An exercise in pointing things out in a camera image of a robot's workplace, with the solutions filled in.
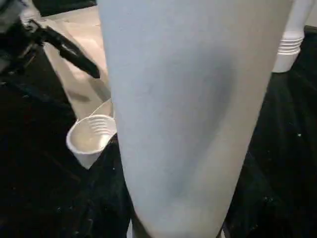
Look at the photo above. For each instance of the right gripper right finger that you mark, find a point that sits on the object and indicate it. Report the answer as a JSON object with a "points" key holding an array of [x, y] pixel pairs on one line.
{"points": [[262, 213]]}

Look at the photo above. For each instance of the white plastic table leg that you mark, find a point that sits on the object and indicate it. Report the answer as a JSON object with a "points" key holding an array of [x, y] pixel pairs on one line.
{"points": [[296, 19], [178, 111]]}

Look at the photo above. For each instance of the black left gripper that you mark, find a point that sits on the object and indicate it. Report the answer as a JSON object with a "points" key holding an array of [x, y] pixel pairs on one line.
{"points": [[22, 42]]}

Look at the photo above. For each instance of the white plastic table top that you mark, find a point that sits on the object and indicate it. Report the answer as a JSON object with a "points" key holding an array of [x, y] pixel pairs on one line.
{"points": [[81, 141]]}

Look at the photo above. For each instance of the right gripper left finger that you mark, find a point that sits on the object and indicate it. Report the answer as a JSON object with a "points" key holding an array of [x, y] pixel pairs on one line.
{"points": [[104, 203]]}

